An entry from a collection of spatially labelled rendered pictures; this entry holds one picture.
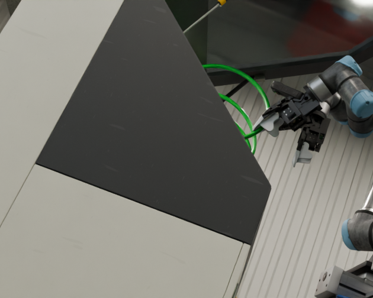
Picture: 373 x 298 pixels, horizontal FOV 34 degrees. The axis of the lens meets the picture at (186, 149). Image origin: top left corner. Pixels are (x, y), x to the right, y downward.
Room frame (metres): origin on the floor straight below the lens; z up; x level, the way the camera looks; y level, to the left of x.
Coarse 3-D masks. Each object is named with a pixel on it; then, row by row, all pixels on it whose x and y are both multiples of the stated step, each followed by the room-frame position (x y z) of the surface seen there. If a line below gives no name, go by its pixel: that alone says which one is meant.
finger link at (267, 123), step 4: (268, 116) 1.63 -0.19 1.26; (272, 116) 1.63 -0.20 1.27; (276, 116) 1.62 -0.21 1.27; (260, 120) 1.64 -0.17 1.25; (264, 120) 1.64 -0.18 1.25; (268, 120) 1.63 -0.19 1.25; (272, 120) 1.63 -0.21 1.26; (256, 124) 1.66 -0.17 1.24; (260, 124) 1.65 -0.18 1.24; (264, 124) 1.64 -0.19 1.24; (268, 124) 1.63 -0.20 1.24; (272, 124) 1.63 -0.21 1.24; (256, 128) 1.67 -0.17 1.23; (264, 128) 1.65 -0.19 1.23; (268, 128) 1.63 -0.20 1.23; (272, 128) 1.63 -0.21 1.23
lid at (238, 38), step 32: (192, 0) 1.61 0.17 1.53; (256, 0) 1.64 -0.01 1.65; (288, 0) 1.64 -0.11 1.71; (320, 0) 1.65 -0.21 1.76; (352, 0) 1.65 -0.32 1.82; (192, 32) 1.78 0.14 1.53; (224, 32) 1.81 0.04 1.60; (256, 32) 1.81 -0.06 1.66; (288, 32) 1.82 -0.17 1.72; (320, 32) 1.83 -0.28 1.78; (352, 32) 1.83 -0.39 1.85; (224, 64) 2.02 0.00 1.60; (256, 64) 2.03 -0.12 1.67; (288, 64) 2.02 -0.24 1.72; (320, 64) 2.02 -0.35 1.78
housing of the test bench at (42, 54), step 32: (32, 0) 1.53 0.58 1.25; (64, 0) 1.51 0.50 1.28; (96, 0) 1.50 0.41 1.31; (32, 32) 1.52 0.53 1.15; (64, 32) 1.50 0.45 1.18; (96, 32) 1.49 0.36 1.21; (0, 64) 1.52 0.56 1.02; (32, 64) 1.51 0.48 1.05; (64, 64) 1.49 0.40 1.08; (0, 96) 1.51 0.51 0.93; (32, 96) 1.50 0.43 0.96; (64, 96) 1.49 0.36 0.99; (0, 128) 1.51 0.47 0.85; (32, 128) 1.49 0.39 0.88; (0, 160) 1.50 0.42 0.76; (32, 160) 1.48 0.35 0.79; (0, 192) 1.49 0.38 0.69; (0, 224) 1.48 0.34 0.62
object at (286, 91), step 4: (272, 84) 1.63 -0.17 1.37; (276, 84) 1.62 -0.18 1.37; (280, 84) 1.61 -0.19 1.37; (272, 88) 1.63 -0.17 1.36; (276, 88) 1.62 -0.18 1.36; (280, 88) 1.61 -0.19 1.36; (284, 88) 1.60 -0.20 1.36; (288, 88) 1.60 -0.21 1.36; (292, 88) 1.59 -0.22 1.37; (276, 92) 1.64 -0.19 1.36; (280, 92) 1.63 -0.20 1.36; (284, 92) 1.61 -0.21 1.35; (288, 92) 1.60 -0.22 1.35; (292, 92) 1.59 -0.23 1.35; (296, 92) 1.58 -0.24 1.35; (300, 92) 1.58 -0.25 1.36; (292, 96) 1.59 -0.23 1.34; (296, 96) 1.59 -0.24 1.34; (300, 96) 1.58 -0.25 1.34
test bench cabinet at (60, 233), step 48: (48, 192) 1.47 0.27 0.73; (96, 192) 1.45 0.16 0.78; (0, 240) 1.48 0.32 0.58; (48, 240) 1.46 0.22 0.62; (96, 240) 1.44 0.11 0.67; (144, 240) 1.42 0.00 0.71; (192, 240) 1.40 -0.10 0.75; (0, 288) 1.47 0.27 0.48; (48, 288) 1.45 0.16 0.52; (96, 288) 1.43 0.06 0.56; (144, 288) 1.41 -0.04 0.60; (192, 288) 1.39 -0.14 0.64
